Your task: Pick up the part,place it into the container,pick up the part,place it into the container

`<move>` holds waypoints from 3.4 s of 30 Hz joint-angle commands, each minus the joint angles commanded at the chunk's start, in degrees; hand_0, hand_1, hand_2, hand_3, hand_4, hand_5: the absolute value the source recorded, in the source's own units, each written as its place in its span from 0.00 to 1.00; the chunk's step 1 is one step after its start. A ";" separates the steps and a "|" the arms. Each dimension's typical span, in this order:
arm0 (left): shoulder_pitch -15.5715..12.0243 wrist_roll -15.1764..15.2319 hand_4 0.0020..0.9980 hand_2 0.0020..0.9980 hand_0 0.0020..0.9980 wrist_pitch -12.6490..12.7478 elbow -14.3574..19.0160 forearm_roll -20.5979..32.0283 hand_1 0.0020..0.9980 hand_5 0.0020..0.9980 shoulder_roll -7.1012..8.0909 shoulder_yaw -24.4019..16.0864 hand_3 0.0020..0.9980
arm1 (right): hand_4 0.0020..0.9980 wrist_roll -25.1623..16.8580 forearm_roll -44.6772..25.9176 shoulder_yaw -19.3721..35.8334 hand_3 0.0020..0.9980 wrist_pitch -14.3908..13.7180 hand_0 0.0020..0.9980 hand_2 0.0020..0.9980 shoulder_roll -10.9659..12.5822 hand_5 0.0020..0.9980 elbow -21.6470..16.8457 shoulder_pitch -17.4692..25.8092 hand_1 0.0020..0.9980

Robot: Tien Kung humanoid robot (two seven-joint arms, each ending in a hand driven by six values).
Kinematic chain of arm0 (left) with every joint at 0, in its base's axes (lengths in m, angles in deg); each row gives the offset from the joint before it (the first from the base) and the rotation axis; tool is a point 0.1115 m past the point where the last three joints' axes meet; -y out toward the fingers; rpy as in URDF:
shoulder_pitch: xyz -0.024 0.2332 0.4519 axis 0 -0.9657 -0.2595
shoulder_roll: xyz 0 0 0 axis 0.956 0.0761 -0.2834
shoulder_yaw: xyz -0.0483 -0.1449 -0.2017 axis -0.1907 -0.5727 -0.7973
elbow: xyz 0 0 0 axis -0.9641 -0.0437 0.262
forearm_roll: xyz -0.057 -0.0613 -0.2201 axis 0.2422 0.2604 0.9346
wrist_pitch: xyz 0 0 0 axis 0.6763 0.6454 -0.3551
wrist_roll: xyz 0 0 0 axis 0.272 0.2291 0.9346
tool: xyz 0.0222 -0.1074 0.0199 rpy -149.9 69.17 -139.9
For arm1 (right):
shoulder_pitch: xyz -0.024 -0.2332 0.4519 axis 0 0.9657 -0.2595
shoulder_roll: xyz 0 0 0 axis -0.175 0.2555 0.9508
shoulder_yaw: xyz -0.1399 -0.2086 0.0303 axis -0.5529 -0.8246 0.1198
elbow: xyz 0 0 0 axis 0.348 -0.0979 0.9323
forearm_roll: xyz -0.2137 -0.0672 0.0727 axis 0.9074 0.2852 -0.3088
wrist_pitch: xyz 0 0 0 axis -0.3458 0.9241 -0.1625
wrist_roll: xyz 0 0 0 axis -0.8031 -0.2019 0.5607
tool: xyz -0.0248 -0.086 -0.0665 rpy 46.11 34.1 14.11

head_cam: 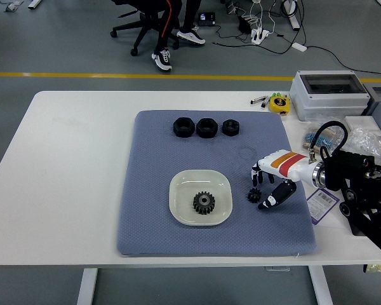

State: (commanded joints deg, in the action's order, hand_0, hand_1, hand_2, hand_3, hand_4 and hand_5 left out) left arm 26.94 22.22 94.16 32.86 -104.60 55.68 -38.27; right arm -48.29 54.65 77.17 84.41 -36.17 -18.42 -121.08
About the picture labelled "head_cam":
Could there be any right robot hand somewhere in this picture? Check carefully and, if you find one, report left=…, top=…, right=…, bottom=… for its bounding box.
left=250, top=149, right=320, bottom=210

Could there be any small black gear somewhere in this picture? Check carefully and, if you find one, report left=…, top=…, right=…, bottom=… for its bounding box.
left=246, top=187, right=262, bottom=204

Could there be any large black gear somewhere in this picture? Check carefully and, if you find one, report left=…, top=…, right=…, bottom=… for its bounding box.
left=192, top=191, right=217, bottom=215

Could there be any small black hex nut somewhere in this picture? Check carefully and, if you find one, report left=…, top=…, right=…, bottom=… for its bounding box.
left=222, top=119, right=241, bottom=137

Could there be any flat white box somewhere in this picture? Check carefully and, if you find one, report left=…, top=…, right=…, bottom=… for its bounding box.
left=345, top=116, right=381, bottom=131

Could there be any large black hex nut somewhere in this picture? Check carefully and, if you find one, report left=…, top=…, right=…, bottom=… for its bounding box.
left=173, top=116, right=196, bottom=139
left=196, top=118, right=219, bottom=139

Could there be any blue resistor strip bundle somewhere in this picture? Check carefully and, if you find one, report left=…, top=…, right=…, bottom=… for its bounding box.
left=302, top=125, right=344, bottom=153

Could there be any purple-edged barcode card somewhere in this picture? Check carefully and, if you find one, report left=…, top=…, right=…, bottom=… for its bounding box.
left=305, top=187, right=340, bottom=226

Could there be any yellow tape measure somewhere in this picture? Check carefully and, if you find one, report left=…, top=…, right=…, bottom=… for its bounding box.
left=269, top=96, right=291, bottom=116

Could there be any clear bag of parts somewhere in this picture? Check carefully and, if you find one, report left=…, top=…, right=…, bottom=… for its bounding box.
left=345, top=128, right=381, bottom=166

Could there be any white square plate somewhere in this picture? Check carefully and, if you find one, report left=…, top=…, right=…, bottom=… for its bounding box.
left=169, top=169, right=234, bottom=227

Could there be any white table leg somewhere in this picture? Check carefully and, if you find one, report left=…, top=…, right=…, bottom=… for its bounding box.
left=307, top=265, right=334, bottom=305
left=76, top=268, right=99, bottom=305

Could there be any white power strip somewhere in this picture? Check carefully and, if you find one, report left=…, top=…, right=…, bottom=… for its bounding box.
left=250, top=27, right=271, bottom=45

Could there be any blue-grey quilted mat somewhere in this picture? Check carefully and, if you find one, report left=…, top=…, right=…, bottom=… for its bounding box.
left=116, top=109, right=318, bottom=257

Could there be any black power brick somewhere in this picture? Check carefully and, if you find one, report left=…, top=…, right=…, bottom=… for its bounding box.
left=237, top=15, right=252, bottom=33

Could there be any white desk leg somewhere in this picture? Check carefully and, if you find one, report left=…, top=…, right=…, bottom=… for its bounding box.
left=281, top=0, right=301, bottom=32

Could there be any black device with screen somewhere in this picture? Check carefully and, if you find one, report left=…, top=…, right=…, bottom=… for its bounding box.
left=197, top=11, right=217, bottom=27

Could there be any seated person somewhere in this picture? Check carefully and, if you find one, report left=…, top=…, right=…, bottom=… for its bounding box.
left=151, top=0, right=206, bottom=72

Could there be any black office chair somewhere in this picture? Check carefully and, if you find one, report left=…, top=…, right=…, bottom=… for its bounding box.
left=110, top=0, right=181, bottom=57

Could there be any grey electrical enclosure box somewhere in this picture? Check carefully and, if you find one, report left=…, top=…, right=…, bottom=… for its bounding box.
left=288, top=70, right=371, bottom=122

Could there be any long black floor cable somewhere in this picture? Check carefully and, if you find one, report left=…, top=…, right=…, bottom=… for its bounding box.
left=306, top=45, right=381, bottom=79

